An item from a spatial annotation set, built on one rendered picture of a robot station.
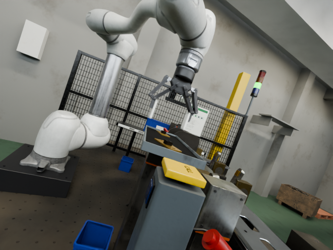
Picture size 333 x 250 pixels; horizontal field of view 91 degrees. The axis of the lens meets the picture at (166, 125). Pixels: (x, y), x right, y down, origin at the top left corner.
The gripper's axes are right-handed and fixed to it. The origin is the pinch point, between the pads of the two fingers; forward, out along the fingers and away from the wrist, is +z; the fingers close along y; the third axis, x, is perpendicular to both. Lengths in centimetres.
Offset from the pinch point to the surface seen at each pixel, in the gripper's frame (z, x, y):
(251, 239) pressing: 21.2, -28.2, 24.1
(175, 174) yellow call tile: 5.6, -39.4, -8.2
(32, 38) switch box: -43, 243, -167
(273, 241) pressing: 21.1, -27.7, 32.9
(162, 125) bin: 8, 91, 24
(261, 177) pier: 72, 319, 435
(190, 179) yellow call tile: 5.7, -39.8, -6.1
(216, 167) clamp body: 21, 41, 59
